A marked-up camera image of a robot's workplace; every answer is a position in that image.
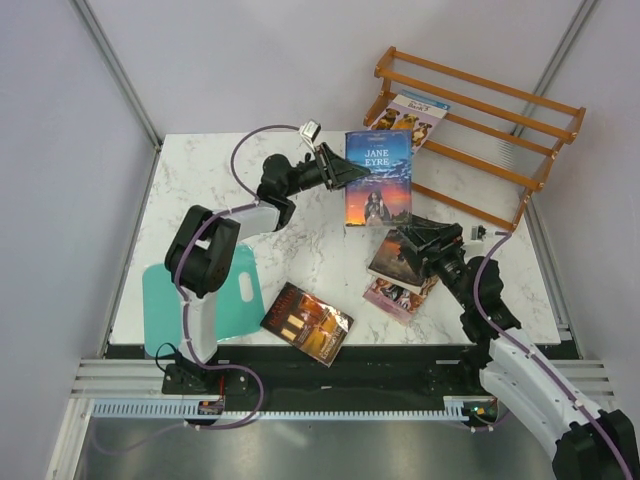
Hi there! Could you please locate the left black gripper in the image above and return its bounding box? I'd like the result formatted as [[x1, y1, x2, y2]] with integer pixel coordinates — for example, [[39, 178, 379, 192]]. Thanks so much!
[[284, 142, 371, 198]]

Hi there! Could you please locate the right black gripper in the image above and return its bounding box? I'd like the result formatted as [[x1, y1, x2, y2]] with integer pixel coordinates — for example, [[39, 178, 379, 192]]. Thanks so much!
[[396, 223, 472, 311]]

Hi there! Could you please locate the Jane Eyre blue book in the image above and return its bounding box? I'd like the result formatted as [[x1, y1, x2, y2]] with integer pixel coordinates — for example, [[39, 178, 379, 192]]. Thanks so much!
[[345, 130, 413, 227]]

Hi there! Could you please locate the dog cover Bark book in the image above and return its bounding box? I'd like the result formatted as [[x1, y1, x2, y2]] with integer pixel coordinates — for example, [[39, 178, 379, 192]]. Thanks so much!
[[369, 91, 450, 153]]

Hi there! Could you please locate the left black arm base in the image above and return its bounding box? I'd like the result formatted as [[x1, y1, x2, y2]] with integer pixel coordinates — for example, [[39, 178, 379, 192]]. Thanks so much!
[[162, 360, 259, 396]]

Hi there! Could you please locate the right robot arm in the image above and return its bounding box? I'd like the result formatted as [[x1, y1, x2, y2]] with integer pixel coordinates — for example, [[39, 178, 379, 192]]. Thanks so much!
[[397, 219, 639, 479]]

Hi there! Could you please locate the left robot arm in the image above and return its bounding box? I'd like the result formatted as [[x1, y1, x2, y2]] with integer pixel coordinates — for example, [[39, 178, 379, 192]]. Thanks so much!
[[165, 143, 371, 393]]

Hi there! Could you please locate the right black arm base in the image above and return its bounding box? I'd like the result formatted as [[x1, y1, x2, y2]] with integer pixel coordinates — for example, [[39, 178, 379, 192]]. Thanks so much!
[[424, 363, 487, 397]]

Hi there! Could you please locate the Tale of Two Cities book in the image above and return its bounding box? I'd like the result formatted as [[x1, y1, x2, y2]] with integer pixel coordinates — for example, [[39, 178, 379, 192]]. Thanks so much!
[[367, 229, 426, 294]]

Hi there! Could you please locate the pink illustrated children book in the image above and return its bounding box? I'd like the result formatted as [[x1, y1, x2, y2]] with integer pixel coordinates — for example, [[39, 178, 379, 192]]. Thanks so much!
[[363, 276, 439, 325]]

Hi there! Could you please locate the orange wooden tiered rack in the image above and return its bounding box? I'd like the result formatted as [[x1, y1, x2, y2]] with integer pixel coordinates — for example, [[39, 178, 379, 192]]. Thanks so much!
[[363, 46, 586, 231]]

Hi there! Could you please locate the dark orange glossy book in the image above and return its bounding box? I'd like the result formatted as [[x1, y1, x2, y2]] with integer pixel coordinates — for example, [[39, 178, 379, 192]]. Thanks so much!
[[261, 282, 354, 367]]

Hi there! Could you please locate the teal plastic file folder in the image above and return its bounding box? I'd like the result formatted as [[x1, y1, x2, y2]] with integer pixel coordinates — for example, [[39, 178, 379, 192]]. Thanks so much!
[[142, 244, 265, 357]]

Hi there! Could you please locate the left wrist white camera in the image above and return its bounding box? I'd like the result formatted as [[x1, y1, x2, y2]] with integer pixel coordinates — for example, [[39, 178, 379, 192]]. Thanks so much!
[[298, 119, 321, 145]]

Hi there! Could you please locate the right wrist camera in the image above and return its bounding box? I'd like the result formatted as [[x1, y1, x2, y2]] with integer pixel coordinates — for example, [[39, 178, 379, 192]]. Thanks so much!
[[470, 225, 494, 242]]

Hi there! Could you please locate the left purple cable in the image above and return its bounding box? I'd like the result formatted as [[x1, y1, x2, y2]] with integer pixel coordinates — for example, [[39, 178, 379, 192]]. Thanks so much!
[[92, 123, 304, 456]]

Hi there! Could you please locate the right slotted cable duct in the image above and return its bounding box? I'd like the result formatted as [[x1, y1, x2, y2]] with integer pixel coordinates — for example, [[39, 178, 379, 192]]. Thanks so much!
[[443, 395, 501, 423]]

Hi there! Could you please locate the slotted cable duct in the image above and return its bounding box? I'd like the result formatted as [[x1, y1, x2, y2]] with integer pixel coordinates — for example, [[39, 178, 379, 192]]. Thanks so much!
[[443, 395, 501, 423], [92, 399, 225, 420]]

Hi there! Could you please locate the left slotted cable duct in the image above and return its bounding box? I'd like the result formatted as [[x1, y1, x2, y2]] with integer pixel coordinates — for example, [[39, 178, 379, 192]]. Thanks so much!
[[92, 399, 225, 420]]

